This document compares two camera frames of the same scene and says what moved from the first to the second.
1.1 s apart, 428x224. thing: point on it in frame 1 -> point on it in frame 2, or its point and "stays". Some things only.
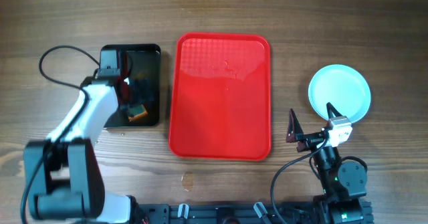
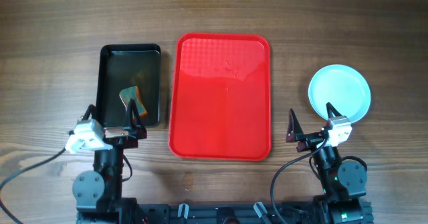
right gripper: x=295 y=134 stays
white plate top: x=344 y=87 stays
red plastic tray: x=220 y=96 stays
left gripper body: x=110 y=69 -> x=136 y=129
